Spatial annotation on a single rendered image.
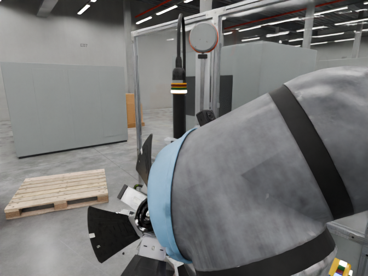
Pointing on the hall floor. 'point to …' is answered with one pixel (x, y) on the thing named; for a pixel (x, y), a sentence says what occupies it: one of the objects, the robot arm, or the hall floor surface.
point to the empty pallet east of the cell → (58, 193)
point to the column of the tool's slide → (204, 84)
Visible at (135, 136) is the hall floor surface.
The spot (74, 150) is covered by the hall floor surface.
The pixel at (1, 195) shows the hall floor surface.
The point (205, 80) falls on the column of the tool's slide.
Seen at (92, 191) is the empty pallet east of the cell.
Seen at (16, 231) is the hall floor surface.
